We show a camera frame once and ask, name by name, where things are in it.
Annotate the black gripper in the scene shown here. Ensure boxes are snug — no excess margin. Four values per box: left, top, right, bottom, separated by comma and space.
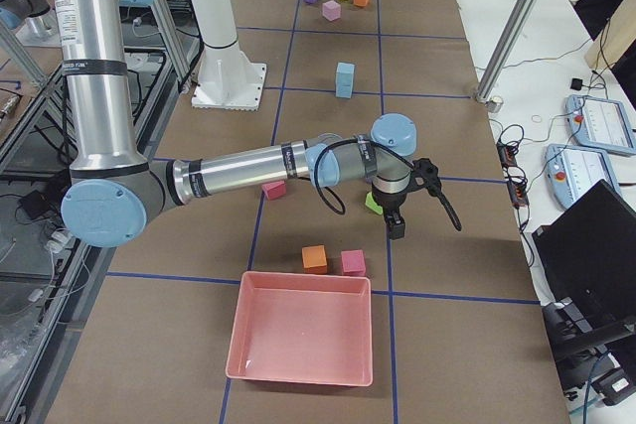
373, 189, 407, 240

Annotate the teach pendant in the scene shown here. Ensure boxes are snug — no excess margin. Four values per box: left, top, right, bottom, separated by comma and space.
545, 144, 621, 209
564, 94, 635, 156

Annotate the white side table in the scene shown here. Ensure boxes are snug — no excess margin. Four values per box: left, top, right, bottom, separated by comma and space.
457, 0, 635, 305

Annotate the pink plastic bin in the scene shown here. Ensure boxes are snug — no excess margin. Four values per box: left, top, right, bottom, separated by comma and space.
226, 271, 374, 387

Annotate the pink foam block near bin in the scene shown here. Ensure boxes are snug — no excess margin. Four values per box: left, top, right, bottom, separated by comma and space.
341, 249, 367, 277

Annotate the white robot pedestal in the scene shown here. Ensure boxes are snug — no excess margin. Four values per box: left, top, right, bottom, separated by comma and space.
191, 0, 267, 111

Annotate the light pink foam block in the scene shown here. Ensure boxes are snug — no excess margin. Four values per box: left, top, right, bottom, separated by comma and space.
321, 0, 342, 22

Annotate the orange foam block right side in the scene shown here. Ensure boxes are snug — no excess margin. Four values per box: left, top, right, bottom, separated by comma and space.
301, 245, 328, 274

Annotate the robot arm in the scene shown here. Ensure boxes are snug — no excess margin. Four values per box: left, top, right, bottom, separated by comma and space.
1, 0, 57, 43
55, 0, 417, 248

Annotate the teach pendant upper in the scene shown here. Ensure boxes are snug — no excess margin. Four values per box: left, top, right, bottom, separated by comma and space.
564, 94, 635, 156

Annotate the aluminium frame post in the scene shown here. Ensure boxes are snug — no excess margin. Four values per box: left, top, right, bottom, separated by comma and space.
474, 0, 538, 106

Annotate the light blue foam block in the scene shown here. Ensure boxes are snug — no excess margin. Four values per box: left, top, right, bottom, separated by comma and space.
336, 62, 355, 84
335, 82, 353, 98

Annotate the green foam block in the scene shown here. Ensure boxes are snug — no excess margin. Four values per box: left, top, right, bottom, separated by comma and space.
365, 192, 384, 215

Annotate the black laptop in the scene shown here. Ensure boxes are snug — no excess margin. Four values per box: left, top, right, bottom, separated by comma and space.
533, 180, 635, 318

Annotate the teach pendant lower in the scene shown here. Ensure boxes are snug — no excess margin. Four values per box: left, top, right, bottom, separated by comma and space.
545, 144, 621, 209

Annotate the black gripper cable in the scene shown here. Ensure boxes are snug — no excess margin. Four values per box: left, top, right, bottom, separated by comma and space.
312, 143, 463, 232

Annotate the magenta foam block far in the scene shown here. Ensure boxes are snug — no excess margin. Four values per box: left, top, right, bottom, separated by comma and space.
261, 181, 286, 201

